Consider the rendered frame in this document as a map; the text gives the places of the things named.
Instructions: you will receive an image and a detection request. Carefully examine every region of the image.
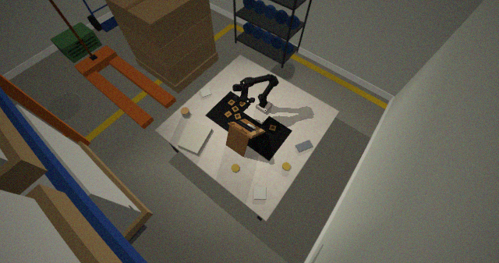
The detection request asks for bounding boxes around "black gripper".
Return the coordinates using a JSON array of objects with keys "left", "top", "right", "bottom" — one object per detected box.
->
[{"left": 232, "top": 91, "right": 255, "bottom": 108}]

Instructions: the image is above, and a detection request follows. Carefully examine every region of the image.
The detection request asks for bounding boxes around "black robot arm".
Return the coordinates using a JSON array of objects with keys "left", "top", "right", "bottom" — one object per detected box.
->
[{"left": 232, "top": 74, "right": 279, "bottom": 108}]

